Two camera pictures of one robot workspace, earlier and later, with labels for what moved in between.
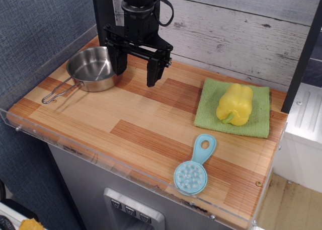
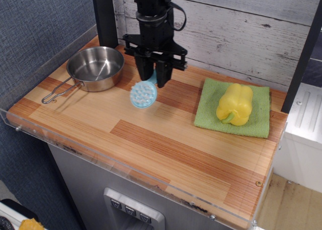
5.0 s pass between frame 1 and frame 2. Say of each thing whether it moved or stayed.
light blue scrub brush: moved
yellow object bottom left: stayed
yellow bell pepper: stayed
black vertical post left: stayed
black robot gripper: moved
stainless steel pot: stayed
